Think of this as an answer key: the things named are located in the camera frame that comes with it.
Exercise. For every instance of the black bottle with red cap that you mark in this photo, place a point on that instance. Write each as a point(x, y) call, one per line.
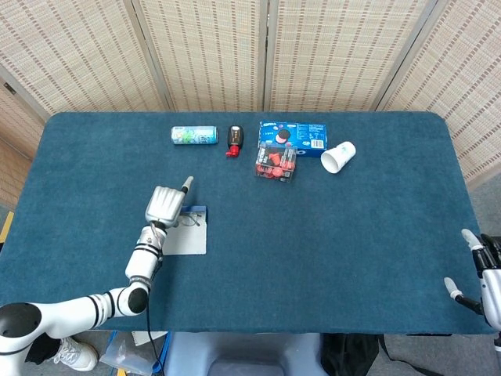
point(235, 137)

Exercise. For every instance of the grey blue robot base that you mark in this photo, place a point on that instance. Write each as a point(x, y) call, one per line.
point(242, 352)

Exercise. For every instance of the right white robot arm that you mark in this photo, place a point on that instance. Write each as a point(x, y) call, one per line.
point(498, 342)

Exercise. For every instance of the white sneaker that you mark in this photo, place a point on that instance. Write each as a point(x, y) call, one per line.
point(76, 354)

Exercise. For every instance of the black trouser leg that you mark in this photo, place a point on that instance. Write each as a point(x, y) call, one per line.
point(41, 348)

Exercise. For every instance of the clear plastic bag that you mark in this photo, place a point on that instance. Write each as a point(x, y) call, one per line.
point(129, 356)

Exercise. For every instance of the woven bamboo screen panel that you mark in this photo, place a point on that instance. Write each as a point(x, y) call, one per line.
point(78, 51)
point(15, 117)
point(344, 51)
point(462, 78)
point(211, 51)

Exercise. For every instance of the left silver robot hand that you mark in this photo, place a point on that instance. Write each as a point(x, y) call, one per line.
point(164, 205)

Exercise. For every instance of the blue cookie box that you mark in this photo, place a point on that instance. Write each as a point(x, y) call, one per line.
point(301, 133)

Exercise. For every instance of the clear box of red caps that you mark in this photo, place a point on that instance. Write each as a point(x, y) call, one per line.
point(274, 164)

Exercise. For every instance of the blue glasses case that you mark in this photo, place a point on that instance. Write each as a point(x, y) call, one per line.
point(188, 243)

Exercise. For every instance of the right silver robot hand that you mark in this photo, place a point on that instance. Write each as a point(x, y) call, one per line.
point(493, 290)

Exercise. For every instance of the white notebook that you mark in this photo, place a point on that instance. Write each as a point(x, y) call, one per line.
point(141, 337)

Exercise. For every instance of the white paper cup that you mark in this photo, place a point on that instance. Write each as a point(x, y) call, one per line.
point(336, 156)

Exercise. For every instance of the wire-frame eyeglasses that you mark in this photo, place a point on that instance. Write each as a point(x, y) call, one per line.
point(189, 220)

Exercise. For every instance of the blue plastic bin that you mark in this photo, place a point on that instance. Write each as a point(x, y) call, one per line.
point(164, 352)

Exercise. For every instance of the light blue drink can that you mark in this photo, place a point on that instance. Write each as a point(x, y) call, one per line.
point(193, 135)

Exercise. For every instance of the blue felt table cover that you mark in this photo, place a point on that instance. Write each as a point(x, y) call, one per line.
point(313, 235)

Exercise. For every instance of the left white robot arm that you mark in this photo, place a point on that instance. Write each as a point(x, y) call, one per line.
point(141, 266)

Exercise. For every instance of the black bag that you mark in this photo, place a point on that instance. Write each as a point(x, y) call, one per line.
point(348, 352)

